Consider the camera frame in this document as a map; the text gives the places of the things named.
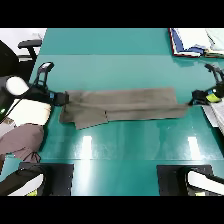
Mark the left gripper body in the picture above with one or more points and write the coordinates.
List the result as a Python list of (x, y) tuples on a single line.
[(60, 98)]

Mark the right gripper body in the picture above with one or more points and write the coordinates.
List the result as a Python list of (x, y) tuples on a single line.
[(199, 97)]

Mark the grey-brown garment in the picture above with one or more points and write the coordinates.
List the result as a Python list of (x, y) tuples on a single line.
[(123, 105)]

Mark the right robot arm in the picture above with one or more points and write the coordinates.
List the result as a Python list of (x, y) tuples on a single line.
[(203, 180)]

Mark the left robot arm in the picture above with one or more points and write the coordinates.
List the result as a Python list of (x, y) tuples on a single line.
[(17, 86)]

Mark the pale striped garment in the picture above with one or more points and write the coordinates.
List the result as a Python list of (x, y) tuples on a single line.
[(216, 115)]

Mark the white garment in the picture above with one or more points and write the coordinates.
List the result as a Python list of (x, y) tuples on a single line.
[(29, 112), (191, 37)]

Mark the blue garment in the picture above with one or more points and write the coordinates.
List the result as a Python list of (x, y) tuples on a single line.
[(181, 48)]

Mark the mauve garment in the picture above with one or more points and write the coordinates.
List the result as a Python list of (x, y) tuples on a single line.
[(20, 140)]

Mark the black office chair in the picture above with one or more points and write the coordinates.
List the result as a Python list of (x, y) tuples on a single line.
[(30, 45)]

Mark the pale green garment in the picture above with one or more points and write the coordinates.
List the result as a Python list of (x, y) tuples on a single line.
[(217, 38)]

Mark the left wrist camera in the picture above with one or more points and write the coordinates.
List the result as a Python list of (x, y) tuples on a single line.
[(44, 69)]

